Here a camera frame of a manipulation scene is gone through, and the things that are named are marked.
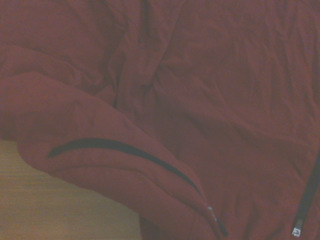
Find rust red shorts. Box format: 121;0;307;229
0;0;320;240

